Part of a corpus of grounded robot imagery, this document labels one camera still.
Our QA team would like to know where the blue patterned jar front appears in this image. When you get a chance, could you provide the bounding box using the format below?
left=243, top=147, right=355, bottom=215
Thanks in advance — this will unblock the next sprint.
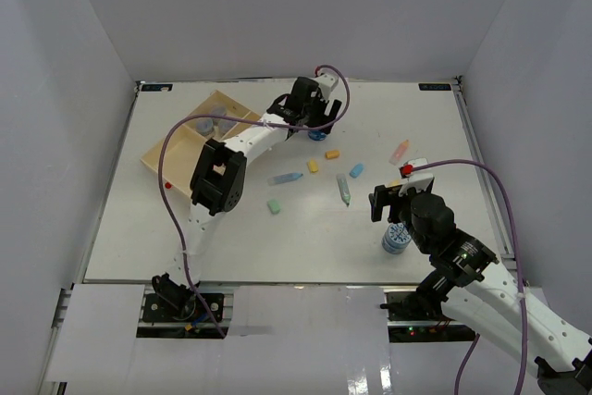
left=381, top=223, right=412, bottom=254

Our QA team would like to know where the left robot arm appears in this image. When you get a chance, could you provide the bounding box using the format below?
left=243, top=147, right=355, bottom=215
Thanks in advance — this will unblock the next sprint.
left=157, top=65, right=351, bottom=300

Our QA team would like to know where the orange-pink highlighter pen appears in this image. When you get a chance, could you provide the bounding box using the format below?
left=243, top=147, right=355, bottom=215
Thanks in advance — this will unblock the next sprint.
left=388, top=140, right=410, bottom=166

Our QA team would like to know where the green highlighter pen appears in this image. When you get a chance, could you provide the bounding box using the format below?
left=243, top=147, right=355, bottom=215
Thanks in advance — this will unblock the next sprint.
left=336, top=173, right=351, bottom=206

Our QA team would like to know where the blue patterned jar back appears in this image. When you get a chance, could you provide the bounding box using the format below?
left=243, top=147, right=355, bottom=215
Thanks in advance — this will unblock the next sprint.
left=308, top=130, right=327, bottom=142

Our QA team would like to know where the beige three-compartment tray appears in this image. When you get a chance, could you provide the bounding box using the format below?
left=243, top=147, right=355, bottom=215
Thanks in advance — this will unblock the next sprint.
left=163, top=90, right=261, bottom=202

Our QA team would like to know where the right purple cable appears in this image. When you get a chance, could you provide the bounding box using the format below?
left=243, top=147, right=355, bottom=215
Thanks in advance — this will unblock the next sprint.
left=409, top=158, right=531, bottom=395

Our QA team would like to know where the clear paperclip jar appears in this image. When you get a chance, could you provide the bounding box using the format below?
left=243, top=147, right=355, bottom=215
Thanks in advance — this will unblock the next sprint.
left=217, top=119, right=235, bottom=134
left=193, top=117, right=216, bottom=138
left=209, top=105, right=228, bottom=119

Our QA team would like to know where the yellow highlighter cap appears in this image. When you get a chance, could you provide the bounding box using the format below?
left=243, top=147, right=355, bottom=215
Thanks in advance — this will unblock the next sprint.
left=307, top=160, right=319, bottom=174

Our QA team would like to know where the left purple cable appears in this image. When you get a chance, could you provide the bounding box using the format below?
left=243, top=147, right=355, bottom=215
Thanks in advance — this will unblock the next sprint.
left=158, top=63, right=351, bottom=339

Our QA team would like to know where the blue highlighter cap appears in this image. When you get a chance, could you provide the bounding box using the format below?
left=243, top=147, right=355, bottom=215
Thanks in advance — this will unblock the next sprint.
left=349, top=163, right=364, bottom=179

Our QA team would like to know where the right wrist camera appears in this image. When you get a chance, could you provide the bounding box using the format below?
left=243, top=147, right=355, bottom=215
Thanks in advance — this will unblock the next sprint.
left=399, top=158, right=434, bottom=196

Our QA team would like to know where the blue highlighter pen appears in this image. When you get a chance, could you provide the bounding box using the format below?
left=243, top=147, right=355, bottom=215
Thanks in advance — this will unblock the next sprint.
left=267, top=172, right=303, bottom=186

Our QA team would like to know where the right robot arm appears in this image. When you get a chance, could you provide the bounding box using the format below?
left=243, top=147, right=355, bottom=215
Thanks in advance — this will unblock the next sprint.
left=369, top=184, right=591, bottom=394

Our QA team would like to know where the purple cable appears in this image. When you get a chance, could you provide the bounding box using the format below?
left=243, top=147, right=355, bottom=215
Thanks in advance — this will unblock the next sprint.
left=409, top=158, right=531, bottom=395
left=158, top=63, right=351, bottom=339

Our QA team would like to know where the green highlighter cap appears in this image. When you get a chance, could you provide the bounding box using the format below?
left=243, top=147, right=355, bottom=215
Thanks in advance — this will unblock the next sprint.
left=266, top=199, right=281, bottom=215

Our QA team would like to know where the blue patterned jar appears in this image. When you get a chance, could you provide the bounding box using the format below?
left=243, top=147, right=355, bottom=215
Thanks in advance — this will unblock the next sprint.
left=381, top=223, right=412, bottom=254
left=308, top=130, right=327, bottom=142

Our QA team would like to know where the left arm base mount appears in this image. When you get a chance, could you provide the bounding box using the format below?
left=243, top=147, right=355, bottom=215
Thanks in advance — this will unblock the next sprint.
left=140, top=292, right=228, bottom=326

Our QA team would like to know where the orange highlighter cap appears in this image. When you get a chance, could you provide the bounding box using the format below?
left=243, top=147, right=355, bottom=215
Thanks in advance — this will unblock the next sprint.
left=325, top=150, right=340, bottom=160

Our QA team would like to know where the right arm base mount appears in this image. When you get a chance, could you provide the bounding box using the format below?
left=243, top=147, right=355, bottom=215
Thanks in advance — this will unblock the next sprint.
left=380, top=289, right=475, bottom=344

